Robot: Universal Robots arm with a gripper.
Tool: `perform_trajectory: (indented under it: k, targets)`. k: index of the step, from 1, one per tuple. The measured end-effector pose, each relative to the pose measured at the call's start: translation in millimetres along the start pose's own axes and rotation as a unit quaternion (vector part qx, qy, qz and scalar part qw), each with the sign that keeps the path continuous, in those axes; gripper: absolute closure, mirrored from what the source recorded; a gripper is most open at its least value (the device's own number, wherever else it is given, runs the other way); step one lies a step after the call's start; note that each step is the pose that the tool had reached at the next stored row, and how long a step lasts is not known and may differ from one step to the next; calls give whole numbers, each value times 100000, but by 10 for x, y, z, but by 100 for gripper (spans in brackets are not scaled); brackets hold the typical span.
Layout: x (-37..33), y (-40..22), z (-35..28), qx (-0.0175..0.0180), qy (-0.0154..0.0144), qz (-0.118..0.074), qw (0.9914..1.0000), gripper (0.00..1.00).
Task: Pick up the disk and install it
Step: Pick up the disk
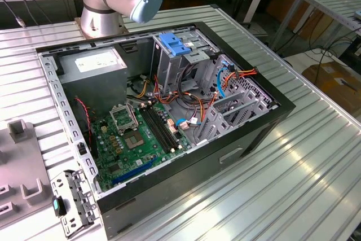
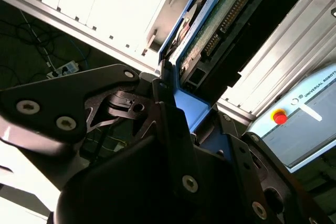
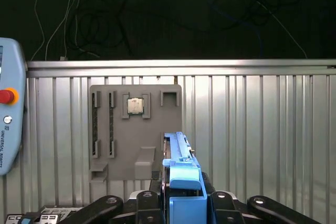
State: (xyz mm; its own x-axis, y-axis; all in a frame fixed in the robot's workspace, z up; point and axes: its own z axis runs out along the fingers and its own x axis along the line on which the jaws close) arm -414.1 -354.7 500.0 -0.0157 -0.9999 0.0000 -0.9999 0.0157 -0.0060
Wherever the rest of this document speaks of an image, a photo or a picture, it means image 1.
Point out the brown cardboard box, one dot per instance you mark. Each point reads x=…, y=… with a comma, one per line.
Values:
x=330, y=83

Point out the black open PC case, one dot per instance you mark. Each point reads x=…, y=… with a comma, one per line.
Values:
x=175, y=176

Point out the grey parts rack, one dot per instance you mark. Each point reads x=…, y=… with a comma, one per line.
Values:
x=19, y=164

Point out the grey metal disk bay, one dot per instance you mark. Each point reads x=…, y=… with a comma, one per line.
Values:
x=248, y=94

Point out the black latch with teal tab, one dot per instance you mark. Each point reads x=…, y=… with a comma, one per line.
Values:
x=56, y=205

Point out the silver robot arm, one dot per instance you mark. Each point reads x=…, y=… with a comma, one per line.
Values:
x=98, y=15

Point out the grey power supply unit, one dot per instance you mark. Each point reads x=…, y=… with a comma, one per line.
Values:
x=93, y=83

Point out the metal locking lever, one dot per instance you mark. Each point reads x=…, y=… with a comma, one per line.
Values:
x=134, y=115

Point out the blue expansion slot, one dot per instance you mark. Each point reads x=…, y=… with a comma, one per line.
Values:
x=132, y=174

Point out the metal expansion card bracket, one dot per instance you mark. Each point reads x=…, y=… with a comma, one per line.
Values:
x=76, y=190

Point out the grey metal drive cage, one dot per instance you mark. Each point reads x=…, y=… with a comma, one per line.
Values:
x=163, y=66

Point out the blue plastic drive latch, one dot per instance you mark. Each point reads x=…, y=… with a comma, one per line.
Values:
x=175, y=46

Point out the metal slat side table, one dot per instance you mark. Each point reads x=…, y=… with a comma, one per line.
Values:
x=330, y=4

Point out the black RAM slot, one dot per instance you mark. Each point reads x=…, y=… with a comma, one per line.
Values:
x=164, y=128
x=160, y=128
x=155, y=128
x=168, y=128

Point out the CPU socket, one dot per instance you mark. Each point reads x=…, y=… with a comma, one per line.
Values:
x=132, y=139

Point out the green motherboard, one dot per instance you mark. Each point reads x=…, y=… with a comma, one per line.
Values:
x=155, y=150

